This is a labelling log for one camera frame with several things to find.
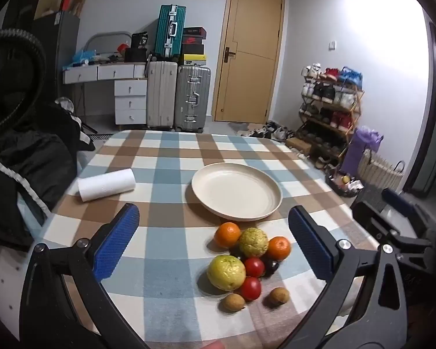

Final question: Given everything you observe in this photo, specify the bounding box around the small orange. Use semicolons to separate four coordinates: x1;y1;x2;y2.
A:
267;236;292;261

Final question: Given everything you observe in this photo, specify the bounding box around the white paper towel roll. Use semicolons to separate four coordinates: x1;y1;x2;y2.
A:
77;168;136;202

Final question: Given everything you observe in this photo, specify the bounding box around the purple bag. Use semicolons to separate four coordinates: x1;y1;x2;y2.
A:
339;126;384;175

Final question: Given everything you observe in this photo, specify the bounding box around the pile of shoes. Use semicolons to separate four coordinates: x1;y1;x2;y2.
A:
240;121;296;142

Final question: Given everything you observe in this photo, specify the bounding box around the white suitcase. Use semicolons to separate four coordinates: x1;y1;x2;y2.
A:
146;60;178;129

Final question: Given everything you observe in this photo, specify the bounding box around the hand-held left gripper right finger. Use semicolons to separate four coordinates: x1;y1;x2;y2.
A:
276;205;418;349

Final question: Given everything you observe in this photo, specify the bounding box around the large orange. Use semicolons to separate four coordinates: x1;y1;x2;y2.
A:
214;222;242;249

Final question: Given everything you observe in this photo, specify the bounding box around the grey cabinet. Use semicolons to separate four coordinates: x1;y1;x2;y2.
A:
31;11;81;99

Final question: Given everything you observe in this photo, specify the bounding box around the teal suitcase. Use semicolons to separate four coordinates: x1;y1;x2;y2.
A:
154;5;187;59

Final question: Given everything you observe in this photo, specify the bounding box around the wooden door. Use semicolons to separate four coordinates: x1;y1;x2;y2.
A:
211;0;286;124

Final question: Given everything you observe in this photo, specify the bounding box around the brown kiwi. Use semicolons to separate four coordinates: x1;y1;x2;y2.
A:
223;293;246;312
268;287;290;307

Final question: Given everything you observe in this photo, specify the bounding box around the silver suitcase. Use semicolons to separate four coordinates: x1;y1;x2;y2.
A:
174;65;211;133

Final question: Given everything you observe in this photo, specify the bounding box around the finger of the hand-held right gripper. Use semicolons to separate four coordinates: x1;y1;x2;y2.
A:
381;188;436;231
350;200;433;259

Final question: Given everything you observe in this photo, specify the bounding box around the white desk with drawers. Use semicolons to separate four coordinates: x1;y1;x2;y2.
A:
62;62;148;126

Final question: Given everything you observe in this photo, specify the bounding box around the small dark basket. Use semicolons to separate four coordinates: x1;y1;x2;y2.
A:
326;174;366;198

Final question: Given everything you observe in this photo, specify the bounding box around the red tomato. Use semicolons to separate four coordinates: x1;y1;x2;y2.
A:
244;257;265;278
239;277;262;302

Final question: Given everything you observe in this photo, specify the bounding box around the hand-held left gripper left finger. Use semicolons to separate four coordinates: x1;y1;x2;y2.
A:
20;204;149;349

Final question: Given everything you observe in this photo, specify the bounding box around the wooden shoe rack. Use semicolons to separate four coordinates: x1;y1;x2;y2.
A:
298;63;364;170

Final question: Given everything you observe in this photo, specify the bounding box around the cream round plate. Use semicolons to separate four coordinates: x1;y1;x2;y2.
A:
191;162;283;222

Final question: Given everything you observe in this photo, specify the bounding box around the black jacket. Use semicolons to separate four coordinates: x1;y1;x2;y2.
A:
0;100;97;251

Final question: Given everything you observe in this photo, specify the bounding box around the stack of shoe boxes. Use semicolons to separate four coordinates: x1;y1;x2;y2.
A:
180;26;207;67

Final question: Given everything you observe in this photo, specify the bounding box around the woven basket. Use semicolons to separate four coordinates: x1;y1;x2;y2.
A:
357;149;405;191

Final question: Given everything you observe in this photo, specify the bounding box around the large yellow guava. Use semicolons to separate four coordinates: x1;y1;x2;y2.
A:
207;255;247;291

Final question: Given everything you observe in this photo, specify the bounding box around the small green guava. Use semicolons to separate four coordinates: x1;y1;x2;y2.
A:
239;227;269;258

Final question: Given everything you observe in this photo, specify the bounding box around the black braided cable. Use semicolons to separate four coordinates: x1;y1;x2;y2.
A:
0;29;47;139

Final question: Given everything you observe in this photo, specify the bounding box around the cardboard box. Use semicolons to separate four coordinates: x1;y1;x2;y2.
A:
285;137;313;153

